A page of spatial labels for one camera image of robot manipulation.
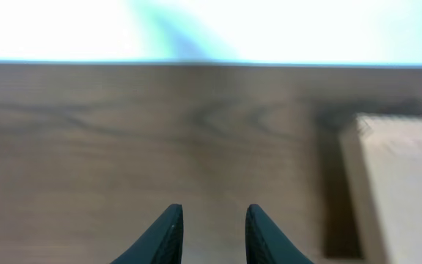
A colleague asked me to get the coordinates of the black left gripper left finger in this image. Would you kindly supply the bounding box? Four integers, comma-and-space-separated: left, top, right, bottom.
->
111, 204, 184, 264

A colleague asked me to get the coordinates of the brown cardboard box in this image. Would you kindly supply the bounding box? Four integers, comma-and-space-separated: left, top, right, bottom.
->
339, 114, 422, 264

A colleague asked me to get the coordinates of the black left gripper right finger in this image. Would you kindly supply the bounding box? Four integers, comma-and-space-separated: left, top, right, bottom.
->
245, 204, 313, 264

